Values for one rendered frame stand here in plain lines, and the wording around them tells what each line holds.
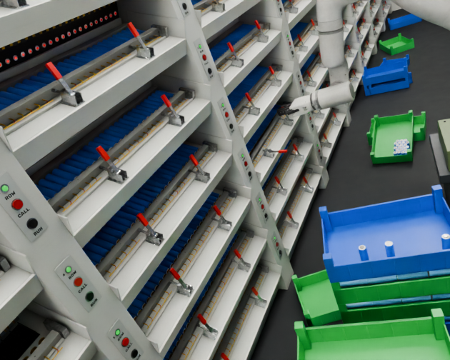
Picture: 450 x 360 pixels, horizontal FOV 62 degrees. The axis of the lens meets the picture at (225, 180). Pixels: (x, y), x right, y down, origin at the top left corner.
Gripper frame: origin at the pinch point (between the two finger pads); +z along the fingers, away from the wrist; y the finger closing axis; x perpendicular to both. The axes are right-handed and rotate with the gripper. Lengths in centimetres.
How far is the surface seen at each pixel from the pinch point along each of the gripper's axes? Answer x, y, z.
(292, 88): 3.2, 15.9, -1.2
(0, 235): 39, -124, -7
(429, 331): -22, -92, -58
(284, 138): -8.0, -11.9, -1.6
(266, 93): 12.7, -9.7, -1.1
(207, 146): 16, -57, 1
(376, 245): -13, -75, -47
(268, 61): 19.1, 15.6, 4.3
